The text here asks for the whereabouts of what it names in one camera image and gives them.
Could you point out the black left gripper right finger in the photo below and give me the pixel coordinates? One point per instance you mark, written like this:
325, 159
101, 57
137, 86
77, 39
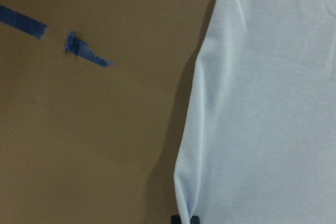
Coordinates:
195, 220

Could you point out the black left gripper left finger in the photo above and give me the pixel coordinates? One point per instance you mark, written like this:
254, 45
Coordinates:
175, 219

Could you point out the light blue t-shirt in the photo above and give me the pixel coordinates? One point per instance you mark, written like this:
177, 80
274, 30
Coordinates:
259, 139

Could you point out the blue tape grid lines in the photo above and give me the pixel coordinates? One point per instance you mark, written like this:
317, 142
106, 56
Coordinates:
71, 43

